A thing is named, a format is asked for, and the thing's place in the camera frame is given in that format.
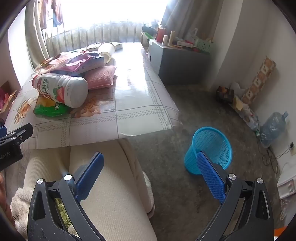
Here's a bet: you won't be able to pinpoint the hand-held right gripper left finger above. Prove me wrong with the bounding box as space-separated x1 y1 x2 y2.
27 152 107 241

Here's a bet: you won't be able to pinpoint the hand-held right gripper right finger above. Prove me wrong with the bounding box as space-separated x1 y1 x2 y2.
195 151 275 241

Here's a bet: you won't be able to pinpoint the blue plastic mesh wastebasket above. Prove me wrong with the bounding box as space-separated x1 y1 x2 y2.
184 127 233 175

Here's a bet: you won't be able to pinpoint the pink mesh sponge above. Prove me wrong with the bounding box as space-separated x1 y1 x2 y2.
84 65 117 90

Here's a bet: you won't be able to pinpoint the grey box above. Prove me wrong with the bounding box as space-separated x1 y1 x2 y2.
77 56 104 73

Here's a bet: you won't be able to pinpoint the person's left hand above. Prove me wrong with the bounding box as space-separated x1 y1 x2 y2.
0 173 12 225

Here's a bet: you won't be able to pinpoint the pink bag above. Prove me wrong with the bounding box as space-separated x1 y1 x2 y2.
0 89 11 113

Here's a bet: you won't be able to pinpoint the person's left leg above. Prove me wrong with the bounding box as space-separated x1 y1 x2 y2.
23 147 74 186

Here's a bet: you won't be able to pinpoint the green snack packet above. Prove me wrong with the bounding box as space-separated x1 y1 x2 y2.
33 102 73 117

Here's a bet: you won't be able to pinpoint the yellow snack packet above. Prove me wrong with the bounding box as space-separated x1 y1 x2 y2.
35 95 56 109

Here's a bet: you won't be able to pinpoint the green fluffy garment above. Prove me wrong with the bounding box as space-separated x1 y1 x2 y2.
55 197 77 235

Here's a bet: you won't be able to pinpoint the brown paper bag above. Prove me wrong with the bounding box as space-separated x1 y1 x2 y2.
0 80 18 109

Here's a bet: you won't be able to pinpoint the white shoe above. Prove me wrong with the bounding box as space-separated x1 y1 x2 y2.
143 171 156 219

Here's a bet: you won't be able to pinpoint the white bottle strawberry label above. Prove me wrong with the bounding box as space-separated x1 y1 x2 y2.
32 73 89 109

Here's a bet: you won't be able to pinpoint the clear plastic bag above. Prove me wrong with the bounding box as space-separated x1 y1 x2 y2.
238 104 260 130

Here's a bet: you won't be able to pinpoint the white pink appliance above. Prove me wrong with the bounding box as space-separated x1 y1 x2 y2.
276 178 296 200

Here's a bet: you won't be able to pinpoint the yellow red flat packet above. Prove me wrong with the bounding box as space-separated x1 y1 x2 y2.
39 56 62 68

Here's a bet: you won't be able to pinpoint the blue water jug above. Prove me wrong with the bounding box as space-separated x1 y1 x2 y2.
260 111 289 148

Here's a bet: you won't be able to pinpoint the yellow brown paper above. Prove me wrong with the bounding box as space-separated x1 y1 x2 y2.
232 96 244 110

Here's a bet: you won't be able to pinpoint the dark box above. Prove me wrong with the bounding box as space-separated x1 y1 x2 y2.
216 86 235 103

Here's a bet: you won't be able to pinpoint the purple pink snack packet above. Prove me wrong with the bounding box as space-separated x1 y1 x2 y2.
50 52 93 76

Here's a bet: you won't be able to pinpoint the white crumpled bag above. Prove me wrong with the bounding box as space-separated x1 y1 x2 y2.
229 82 245 98

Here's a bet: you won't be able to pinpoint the floral plastic tablecloth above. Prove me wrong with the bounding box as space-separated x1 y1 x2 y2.
5 42 181 150

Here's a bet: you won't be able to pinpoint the beige curtain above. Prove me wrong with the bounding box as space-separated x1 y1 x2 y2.
24 0 50 66

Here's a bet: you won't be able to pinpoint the patterned long box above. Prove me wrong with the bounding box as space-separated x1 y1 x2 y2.
240 56 277 107

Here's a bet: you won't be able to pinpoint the grey cabinet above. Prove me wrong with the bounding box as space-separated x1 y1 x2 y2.
147 39 211 85

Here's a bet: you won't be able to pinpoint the white paper cup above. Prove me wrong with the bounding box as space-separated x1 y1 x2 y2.
97 42 116 64

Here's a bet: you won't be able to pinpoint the pink hanging clothes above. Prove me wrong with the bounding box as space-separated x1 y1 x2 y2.
40 0 64 29

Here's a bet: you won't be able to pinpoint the metal window grille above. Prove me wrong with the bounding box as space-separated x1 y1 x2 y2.
44 21 151 54

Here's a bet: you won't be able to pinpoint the mint plastic basket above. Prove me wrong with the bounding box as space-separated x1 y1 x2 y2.
195 38 212 53

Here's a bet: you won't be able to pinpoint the pink flat box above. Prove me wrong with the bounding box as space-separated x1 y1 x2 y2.
177 39 197 48

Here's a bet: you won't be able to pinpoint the white plastic bag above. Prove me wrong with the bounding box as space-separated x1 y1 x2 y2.
185 28 199 42

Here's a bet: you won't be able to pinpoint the red canister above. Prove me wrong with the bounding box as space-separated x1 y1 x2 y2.
157 27 167 43

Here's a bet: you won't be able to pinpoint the black green object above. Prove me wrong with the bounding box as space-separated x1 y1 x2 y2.
141 26 158 40

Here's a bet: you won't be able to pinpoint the grey curtain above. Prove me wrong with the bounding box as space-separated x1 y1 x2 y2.
159 0 222 42

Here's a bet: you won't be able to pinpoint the black cable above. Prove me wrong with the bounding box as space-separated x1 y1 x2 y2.
261 144 294 166

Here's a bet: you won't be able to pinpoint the white cable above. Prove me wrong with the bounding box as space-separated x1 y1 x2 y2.
275 162 289 181

